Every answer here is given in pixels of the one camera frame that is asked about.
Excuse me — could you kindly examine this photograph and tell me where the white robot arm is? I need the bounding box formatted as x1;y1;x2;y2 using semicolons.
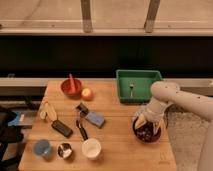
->
133;81;213;171

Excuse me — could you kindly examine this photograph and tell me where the blue sponge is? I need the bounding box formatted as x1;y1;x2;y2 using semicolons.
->
85;112;105;128

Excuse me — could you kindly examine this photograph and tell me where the black handled tool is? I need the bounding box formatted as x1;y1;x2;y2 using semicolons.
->
76;103;88;141

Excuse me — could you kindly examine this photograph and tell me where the white cup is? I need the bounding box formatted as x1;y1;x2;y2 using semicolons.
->
82;138;102;160

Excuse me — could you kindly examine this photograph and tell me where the blue plastic cup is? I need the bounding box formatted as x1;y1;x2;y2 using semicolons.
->
33;139;52;159

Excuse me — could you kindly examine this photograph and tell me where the small metal cup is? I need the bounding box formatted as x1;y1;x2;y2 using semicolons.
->
57;143;73;159

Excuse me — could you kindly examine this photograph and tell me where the banana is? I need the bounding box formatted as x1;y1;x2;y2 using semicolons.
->
39;100;58;121

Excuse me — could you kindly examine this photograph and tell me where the dark red bowl of grapes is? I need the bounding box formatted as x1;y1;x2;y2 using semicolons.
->
132;118;161;143

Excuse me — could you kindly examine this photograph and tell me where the black rectangular block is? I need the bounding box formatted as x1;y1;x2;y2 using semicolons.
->
51;120;73;138

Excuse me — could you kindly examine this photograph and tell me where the green plastic tray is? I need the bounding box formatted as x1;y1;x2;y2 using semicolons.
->
116;69;162;104

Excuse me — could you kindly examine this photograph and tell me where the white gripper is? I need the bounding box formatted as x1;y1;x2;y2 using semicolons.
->
134;99;167;130

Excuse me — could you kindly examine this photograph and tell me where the black chair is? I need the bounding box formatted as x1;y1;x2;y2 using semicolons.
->
0;106;24;171

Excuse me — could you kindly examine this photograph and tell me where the red utensil in bowl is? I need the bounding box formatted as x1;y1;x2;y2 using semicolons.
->
69;74;76;93

